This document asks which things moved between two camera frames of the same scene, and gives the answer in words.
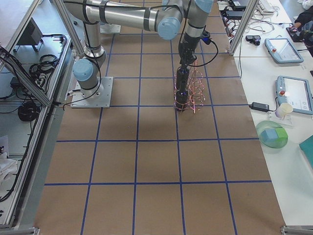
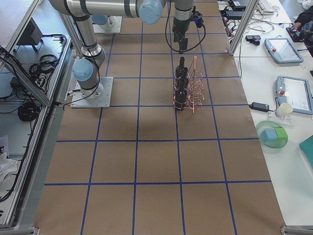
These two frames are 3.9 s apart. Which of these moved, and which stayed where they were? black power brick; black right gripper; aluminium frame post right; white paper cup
Moved: black right gripper
Stayed: aluminium frame post right; white paper cup; black power brick
